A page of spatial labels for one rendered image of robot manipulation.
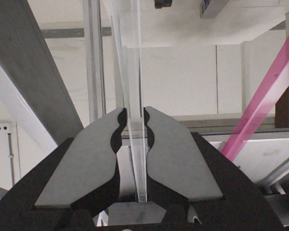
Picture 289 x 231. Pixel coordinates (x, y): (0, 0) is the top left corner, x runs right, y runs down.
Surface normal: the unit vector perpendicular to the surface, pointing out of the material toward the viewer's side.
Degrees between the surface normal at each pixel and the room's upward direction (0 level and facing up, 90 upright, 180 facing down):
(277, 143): 48
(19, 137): 90
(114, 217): 138
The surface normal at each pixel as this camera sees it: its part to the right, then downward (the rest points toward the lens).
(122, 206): -0.02, -0.71
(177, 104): 0.01, 0.05
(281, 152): 0.04, 0.70
